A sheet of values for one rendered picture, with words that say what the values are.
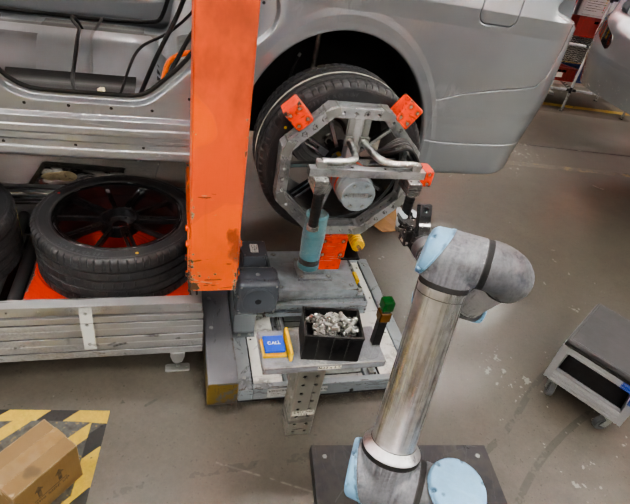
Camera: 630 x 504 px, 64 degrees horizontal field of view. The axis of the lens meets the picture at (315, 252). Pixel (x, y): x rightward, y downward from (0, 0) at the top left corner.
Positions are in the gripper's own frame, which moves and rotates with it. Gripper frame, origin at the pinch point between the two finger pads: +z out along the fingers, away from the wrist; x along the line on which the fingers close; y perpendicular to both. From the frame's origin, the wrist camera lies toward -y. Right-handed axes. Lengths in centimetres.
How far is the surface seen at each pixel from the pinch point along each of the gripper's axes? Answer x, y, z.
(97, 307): -108, 45, 0
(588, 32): 355, -4, 357
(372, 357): -15, 38, -37
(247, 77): -62, -45, -8
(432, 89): 21, -30, 44
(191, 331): -75, 59, 0
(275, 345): -49, 35, -31
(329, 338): -33, 27, -37
